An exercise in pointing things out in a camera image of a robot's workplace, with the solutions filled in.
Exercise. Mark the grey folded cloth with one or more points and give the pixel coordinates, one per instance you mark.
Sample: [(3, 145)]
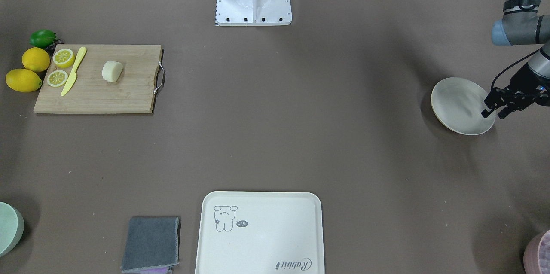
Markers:
[(152, 245)]

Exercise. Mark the wooden cutting board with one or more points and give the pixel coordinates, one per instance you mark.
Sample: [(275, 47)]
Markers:
[(132, 93)]

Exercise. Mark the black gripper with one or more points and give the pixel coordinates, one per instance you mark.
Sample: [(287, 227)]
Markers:
[(522, 80)]

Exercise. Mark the yellow plastic knife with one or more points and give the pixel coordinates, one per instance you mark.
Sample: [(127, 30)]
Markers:
[(71, 79)]

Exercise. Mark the lemon half slice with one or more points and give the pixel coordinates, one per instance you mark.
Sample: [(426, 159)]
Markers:
[(57, 78), (64, 58)]

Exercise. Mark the pink bowl of ice cubes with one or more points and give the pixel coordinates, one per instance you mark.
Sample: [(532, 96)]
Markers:
[(537, 254)]

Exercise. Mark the mint green bowl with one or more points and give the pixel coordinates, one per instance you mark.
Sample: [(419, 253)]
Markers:
[(11, 228)]

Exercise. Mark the cream rectangular tray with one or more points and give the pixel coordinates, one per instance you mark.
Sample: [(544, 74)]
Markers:
[(260, 233)]

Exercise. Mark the cream round plate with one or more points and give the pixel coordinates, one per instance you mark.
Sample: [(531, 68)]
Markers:
[(458, 104)]

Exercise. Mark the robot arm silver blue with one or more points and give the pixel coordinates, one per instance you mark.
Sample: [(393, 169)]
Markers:
[(522, 25)]

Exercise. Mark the green lime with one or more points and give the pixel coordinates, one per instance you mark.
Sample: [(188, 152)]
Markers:
[(42, 38)]

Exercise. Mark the white steamed bun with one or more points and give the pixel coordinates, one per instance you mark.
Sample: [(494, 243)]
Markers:
[(111, 71)]

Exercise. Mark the whole yellow lemon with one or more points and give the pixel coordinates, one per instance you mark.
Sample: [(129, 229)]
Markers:
[(36, 59), (23, 80)]

